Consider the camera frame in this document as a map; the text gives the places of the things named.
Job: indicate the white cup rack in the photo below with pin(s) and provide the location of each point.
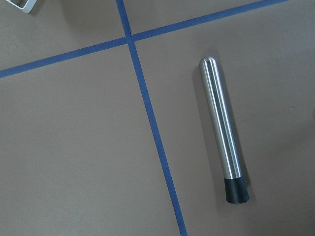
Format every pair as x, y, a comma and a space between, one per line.
24, 5

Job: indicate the steel muddler black tip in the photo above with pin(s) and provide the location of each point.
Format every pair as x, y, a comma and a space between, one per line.
235, 188

